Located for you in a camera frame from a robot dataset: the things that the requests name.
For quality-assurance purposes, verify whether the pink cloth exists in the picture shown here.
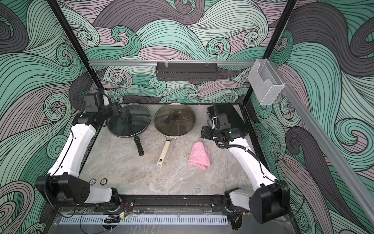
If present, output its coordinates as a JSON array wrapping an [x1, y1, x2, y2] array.
[[188, 141, 211, 170]]

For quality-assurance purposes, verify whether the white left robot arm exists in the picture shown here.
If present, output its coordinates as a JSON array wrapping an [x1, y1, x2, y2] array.
[[35, 88, 121, 206]]

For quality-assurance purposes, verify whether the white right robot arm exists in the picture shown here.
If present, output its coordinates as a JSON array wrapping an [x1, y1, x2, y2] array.
[[201, 113, 290, 224]]

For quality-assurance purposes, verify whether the black frying pan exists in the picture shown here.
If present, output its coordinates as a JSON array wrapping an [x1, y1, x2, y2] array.
[[107, 103, 152, 157]]

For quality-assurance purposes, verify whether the black case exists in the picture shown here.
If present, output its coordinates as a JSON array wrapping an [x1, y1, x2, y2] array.
[[215, 104, 249, 142]]

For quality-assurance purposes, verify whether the red poker chip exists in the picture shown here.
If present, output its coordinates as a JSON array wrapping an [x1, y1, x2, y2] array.
[[100, 178, 108, 186]]

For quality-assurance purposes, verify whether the blue poker chip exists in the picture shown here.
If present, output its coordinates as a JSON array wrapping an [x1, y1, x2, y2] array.
[[89, 178, 96, 185]]

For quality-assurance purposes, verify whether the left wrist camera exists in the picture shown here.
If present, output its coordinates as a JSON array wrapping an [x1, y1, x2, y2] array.
[[97, 88, 110, 106]]

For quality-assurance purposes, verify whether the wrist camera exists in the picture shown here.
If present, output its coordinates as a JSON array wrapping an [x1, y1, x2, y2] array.
[[97, 88, 110, 106], [213, 113, 231, 132]]

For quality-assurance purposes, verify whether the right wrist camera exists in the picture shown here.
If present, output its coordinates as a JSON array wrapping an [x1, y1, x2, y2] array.
[[213, 113, 231, 132]]

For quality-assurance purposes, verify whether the brown pan beige handle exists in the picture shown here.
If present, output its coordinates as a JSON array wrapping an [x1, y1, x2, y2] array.
[[153, 103, 197, 167]]

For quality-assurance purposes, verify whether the black wall shelf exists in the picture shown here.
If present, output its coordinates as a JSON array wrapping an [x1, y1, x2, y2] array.
[[155, 63, 219, 82]]

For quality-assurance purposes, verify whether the aluminium back rail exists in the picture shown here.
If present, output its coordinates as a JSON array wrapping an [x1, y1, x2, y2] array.
[[88, 59, 255, 67]]

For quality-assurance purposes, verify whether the aluminium rail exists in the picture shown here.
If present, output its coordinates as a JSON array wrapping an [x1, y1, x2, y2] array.
[[268, 60, 374, 223], [88, 59, 255, 67]]

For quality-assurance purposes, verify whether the clear wall bin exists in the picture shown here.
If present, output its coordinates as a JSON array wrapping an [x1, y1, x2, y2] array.
[[248, 58, 284, 106]]

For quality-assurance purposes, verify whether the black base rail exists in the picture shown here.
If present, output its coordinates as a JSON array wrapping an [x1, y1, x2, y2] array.
[[87, 194, 252, 214]]

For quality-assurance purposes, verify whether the white cable duct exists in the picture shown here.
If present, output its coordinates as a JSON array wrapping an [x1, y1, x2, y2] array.
[[59, 214, 228, 226]]

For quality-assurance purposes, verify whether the aluminium right rail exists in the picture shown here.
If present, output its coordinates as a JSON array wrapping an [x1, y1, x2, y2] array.
[[268, 60, 374, 223]]

